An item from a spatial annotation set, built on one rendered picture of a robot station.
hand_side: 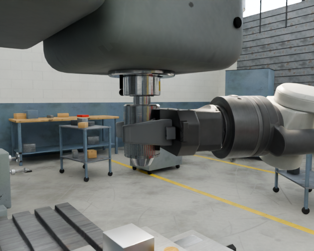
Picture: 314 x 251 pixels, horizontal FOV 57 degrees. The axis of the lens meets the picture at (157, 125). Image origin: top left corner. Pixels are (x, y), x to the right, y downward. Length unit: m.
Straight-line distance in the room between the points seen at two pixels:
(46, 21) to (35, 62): 6.80
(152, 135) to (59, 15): 0.17
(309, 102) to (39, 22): 0.34
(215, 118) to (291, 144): 0.10
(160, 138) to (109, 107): 7.31
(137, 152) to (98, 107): 7.17
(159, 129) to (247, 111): 0.12
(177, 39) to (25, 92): 6.73
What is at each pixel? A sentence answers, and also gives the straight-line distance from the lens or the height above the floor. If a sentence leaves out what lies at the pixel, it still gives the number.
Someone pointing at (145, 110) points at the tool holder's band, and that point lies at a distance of 0.35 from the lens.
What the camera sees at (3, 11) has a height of 1.34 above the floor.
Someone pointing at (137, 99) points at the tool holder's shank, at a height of 1.28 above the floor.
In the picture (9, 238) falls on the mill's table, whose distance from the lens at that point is 0.85.
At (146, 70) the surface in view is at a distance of 0.33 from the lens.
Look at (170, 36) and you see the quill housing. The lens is 0.28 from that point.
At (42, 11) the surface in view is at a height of 1.34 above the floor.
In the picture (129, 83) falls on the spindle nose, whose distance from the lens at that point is 0.36.
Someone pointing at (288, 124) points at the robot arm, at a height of 1.24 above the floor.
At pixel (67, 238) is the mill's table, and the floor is 0.93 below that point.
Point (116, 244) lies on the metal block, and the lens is 0.43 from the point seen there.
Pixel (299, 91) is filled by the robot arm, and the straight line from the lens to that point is 0.45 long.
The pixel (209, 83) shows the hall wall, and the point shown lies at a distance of 9.96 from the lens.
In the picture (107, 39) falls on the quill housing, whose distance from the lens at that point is 0.26.
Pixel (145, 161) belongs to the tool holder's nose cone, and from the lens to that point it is 0.37.
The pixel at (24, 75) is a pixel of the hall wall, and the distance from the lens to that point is 6.99.
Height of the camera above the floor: 1.28
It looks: 5 degrees down
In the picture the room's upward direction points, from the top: straight up
